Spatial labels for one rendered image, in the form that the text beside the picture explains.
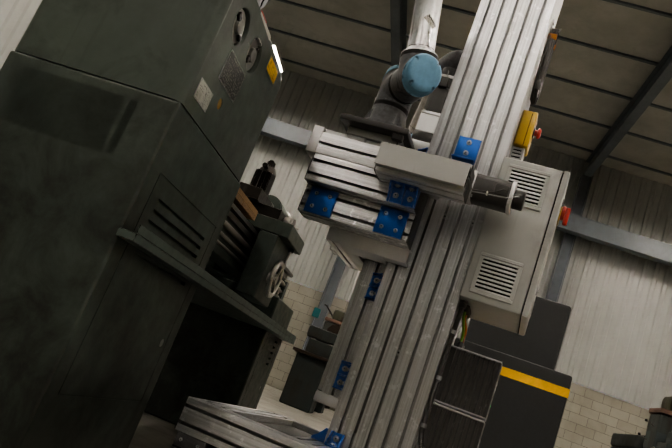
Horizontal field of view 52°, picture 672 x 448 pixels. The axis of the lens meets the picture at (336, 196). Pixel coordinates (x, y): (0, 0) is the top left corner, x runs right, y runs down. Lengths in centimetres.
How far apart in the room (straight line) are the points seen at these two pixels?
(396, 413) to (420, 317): 29
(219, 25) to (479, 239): 99
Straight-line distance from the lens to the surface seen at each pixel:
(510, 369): 674
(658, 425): 836
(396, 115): 219
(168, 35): 178
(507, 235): 216
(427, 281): 218
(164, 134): 167
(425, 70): 211
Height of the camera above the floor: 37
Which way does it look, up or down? 15 degrees up
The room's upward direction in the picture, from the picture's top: 21 degrees clockwise
